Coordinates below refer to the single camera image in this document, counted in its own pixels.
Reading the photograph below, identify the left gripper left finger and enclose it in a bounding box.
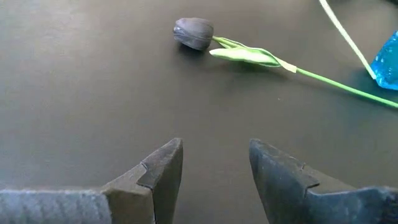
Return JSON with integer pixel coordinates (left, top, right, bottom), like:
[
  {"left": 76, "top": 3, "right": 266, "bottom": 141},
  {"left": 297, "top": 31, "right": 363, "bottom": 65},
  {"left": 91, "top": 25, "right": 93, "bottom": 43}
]
[{"left": 0, "top": 138, "right": 184, "bottom": 224}]

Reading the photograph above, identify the pink artificial tulip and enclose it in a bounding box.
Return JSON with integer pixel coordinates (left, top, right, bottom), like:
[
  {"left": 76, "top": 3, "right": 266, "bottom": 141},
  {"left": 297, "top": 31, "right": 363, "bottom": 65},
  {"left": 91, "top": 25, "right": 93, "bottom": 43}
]
[{"left": 318, "top": 0, "right": 377, "bottom": 80}]

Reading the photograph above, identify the black artificial tulip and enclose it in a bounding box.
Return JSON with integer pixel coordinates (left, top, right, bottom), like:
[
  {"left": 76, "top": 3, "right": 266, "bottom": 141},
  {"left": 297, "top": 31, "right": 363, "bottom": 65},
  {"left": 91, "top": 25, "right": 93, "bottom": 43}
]
[{"left": 172, "top": 17, "right": 398, "bottom": 110}]

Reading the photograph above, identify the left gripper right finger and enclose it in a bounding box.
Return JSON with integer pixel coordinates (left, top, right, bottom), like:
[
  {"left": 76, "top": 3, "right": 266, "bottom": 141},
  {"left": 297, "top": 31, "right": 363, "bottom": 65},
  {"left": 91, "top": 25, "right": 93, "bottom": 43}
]
[{"left": 249, "top": 138, "right": 398, "bottom": 224}]

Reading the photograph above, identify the blue cut-glass vase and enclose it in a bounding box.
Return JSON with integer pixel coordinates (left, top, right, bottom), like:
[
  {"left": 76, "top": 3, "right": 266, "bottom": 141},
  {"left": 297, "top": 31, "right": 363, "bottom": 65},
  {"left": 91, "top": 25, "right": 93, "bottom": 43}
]
[{"left": 369, "top": 30, "right": 398, "bottom": 91}]

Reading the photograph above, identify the black table mat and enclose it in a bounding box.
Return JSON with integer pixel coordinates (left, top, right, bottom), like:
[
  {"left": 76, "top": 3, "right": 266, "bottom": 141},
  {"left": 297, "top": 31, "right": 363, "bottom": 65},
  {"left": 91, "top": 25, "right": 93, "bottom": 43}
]
[{"left": 0, "top": 0, "right": 398, "bottom": 224}]

